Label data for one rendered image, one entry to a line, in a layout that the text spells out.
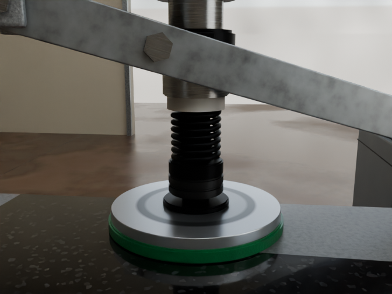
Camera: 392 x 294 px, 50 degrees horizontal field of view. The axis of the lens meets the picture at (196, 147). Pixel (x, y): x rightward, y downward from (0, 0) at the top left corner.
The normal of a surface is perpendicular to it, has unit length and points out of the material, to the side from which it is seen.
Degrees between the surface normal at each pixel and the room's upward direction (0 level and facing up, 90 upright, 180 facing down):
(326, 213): 0
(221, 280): 0
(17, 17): 90
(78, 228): 0
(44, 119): 90
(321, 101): 90
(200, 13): 90
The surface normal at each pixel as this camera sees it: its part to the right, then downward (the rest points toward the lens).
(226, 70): 0.25, 0.21
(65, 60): -0.12, 0.22
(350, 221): 0.00, -0.98
